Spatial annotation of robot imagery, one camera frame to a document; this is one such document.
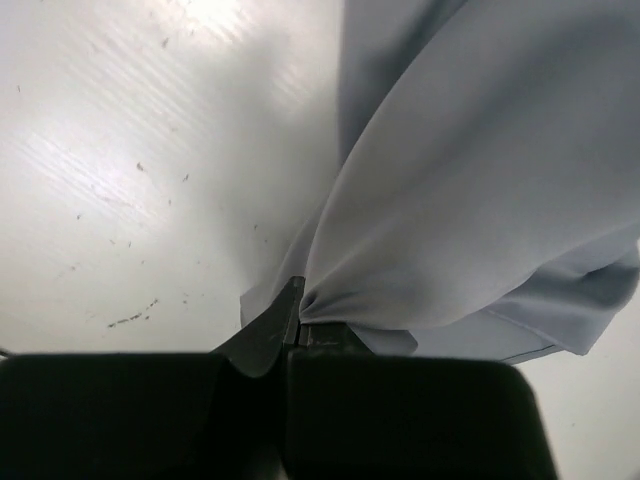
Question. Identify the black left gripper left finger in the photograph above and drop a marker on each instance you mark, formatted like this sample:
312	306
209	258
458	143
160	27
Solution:
149	415

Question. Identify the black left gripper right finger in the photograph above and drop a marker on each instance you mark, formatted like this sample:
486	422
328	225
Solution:
351	414

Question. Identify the grey pillowcase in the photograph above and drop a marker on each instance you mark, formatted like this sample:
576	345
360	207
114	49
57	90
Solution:
487	200

